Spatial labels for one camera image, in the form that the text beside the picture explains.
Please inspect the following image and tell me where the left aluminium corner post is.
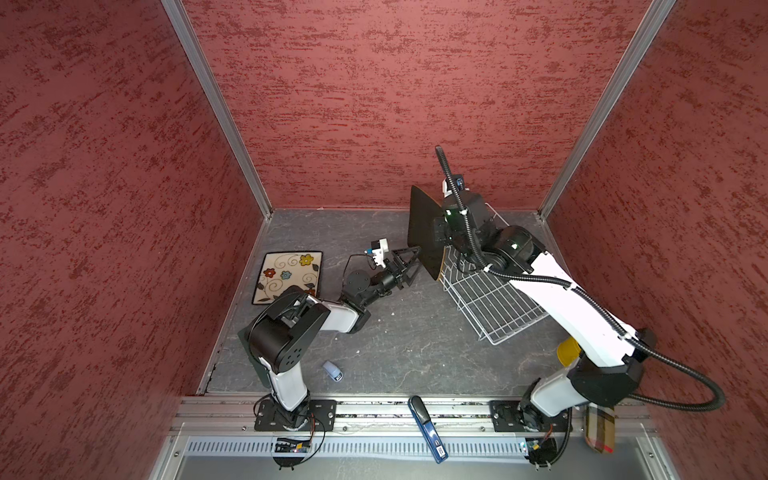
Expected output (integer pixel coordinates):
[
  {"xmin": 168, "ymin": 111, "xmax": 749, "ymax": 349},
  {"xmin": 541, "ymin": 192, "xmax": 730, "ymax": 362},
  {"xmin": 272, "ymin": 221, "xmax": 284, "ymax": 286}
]
[{"xmin": 161, "ymin": 0, "xmax": 274, "ymax": 220}]

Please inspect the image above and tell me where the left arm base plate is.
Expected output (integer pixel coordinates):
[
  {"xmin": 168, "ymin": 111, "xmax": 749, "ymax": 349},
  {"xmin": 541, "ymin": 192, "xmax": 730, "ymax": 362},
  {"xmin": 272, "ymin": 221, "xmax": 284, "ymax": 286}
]
[{"xmin": 254, "ymin": 397, "xmax": 338, "ymax": 432}]

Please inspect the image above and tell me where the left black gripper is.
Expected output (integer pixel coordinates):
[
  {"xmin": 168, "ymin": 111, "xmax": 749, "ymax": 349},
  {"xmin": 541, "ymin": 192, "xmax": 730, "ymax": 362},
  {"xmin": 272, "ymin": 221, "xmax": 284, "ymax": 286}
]
[{"xmin": 361, "ymin": 246, "xmax": 422, "ymax": 307}]

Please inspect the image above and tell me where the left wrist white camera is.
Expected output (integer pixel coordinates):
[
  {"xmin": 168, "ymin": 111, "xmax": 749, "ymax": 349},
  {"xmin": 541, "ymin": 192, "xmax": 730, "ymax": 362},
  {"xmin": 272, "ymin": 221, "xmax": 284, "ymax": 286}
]
[{"xmin": 367, "ymin": 238, "xmax": 389, "ymax": 268}]

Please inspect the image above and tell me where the white wire dish rack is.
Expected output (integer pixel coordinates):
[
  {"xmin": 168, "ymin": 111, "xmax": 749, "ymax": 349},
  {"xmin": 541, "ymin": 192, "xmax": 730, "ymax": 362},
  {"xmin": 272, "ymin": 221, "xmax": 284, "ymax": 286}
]
[{"xmin": 437, "ymin": 203, "xmax": 550, "ymax": 346}]

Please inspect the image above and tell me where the black corrugated cable conduit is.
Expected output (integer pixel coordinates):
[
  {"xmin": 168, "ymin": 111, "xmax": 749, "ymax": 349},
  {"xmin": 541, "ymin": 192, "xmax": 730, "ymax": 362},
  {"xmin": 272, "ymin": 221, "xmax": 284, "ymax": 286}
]
[{"xmin": 434, "ymin": 145, "xmax": 727, "ymax": 413}]

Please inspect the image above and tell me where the small light blue object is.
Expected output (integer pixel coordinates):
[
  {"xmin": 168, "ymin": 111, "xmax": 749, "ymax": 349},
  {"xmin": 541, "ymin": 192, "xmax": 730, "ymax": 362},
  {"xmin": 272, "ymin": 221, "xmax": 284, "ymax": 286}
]
[{"xmin": 323, "ymin": 361, "xmax": 344, "ymax": 382}]

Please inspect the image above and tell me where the plaid pouch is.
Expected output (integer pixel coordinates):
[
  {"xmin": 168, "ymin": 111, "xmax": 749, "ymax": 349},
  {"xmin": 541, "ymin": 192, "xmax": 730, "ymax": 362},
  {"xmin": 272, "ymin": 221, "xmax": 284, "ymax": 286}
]
[{"xmin": 584, "ymin": 403, "xmax": 616, "ymax": 454}]

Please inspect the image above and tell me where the yellow pen cup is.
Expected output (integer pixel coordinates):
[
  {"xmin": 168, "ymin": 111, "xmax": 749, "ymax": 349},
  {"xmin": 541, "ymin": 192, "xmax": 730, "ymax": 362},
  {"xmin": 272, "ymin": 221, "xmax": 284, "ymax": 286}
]
[{"xmin": 556, "ymin": 337, "xmax": 582, "ymax": 367}]

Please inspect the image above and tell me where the right aluminium corner post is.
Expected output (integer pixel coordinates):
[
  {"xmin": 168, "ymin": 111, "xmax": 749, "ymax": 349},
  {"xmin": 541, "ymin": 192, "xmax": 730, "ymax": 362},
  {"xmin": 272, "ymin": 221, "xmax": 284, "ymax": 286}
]
[{"xmin": 538, "ymin": 0, "xmax": 676, "ymax": 221}]

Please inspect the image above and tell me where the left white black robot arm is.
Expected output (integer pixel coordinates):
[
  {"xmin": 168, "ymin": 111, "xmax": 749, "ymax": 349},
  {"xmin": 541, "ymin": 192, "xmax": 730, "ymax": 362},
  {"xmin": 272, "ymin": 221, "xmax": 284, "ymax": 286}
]
[{"xmin": 238, "ymin": 246, "xmax": 421, "ymax": 431}]

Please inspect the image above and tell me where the blue black handheld tool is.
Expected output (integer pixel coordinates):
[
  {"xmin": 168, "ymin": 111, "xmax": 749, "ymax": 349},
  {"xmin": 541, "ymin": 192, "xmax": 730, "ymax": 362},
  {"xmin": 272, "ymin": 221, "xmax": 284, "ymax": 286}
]
[{"xmin": 407, "ymin": 395, "xmax": 448, "ymax": 464}]

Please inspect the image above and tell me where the small circuit board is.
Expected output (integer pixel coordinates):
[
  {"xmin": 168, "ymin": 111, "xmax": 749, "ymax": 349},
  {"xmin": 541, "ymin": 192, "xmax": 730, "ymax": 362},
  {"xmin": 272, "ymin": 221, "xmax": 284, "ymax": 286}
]
[
  {"xmin": 274, "ymin": 437, "xmax": 313, "ymax": 455},
  {"xmin": 526, "ymin": 438, "xmax": 559, "ymax": 468}
]

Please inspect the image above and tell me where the floral square ceramic plate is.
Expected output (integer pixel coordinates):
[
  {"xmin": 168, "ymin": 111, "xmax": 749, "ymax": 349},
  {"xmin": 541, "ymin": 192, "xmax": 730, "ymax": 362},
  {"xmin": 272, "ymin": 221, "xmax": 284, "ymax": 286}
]
[{"xmin": 251, "ymin": 251, "xmax": 323, "ymax": 305}]

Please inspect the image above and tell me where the dark brown square plate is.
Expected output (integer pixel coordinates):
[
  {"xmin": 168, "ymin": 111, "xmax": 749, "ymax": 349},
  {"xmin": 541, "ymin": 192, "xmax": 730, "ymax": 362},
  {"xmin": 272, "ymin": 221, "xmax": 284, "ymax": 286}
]
[{"xmin": 407, "ymin": 186, "xmax": 445, "ymax": 281}]

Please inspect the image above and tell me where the aluminium corner post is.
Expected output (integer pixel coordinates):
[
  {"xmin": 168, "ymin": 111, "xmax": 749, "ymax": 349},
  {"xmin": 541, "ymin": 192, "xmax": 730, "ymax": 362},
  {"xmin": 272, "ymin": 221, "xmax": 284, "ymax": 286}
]
[
  {"xmin": 161, "ymin": 0, "xmax": 274, "ymax": 220},
  {"xmin": 538, "ymin": 0, "xmax": 676, "ymax": 221}
]

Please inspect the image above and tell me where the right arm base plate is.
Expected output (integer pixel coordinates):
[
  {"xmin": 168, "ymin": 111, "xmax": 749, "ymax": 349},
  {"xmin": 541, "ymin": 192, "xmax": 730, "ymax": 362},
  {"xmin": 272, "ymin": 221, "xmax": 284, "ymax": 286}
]
[{"xmin": 489, "ymin": 400, "xmax": 570, "ymax": 433}]

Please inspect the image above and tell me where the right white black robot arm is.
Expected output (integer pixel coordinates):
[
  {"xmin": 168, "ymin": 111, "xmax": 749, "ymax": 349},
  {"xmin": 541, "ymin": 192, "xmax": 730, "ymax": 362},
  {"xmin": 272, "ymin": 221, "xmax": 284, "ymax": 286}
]
[{"xmin": 430, "ymin": 190, "xmax": 655, "ymax": 431}]

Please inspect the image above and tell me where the right small circuit board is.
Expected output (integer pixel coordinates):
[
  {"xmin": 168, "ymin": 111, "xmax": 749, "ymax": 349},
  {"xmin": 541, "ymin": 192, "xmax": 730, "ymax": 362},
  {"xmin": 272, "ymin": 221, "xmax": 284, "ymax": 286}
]
[{"xmin": 526, "ymin": 438, "xmax": 559, "ymax": 468}]

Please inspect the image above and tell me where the left small circuit board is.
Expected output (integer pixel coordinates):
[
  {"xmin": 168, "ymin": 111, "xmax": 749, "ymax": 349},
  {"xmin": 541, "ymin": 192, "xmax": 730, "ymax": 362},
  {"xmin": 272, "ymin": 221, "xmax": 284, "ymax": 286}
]
[{"xmin": 274, "ymin": 437, "xmax": 313, "ymax": 455}]

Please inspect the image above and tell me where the aluminium front rail frame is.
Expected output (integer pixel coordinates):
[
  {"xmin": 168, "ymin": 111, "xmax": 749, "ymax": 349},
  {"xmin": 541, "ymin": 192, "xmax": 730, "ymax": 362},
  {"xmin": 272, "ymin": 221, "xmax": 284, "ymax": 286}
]
[{"xmin": 146, "ymin": 392, "xmax": 682, "ymax": 480}]

